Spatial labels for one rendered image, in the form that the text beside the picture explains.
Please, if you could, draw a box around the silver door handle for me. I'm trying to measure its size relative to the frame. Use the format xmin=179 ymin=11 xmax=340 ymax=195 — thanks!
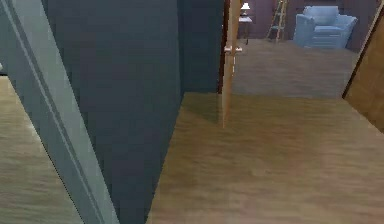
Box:
xmin=223 ymin=45 xmax=244 ymax=55

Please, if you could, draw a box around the wooden ladder shelf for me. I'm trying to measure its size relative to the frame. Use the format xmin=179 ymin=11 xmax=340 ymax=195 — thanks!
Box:
xmin=266 ymin=0 xmax=289 ymax=43

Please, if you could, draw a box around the small dark side table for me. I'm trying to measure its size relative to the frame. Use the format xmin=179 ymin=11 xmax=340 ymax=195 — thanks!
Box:
xmin=237 ymin=15 xmax=254 ymax=46

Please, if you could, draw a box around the light wooden room door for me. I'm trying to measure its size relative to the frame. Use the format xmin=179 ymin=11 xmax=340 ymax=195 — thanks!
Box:
xmin=221 ymin=0 xmax=243 ymax=129

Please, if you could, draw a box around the brown wooden room door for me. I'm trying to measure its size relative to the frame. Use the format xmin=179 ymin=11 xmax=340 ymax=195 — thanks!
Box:
xmin=342 ymin=1 xmax=384 ymax=134

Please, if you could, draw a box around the white shade table lamp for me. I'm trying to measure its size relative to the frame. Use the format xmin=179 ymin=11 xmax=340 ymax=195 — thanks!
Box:
xmin=240 ymin=2 xmax=252 ymax=17

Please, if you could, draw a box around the light blue armchair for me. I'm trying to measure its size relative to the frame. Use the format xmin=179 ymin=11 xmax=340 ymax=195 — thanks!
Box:
xmin=292 ymin=5 xmax=359 ymax=50

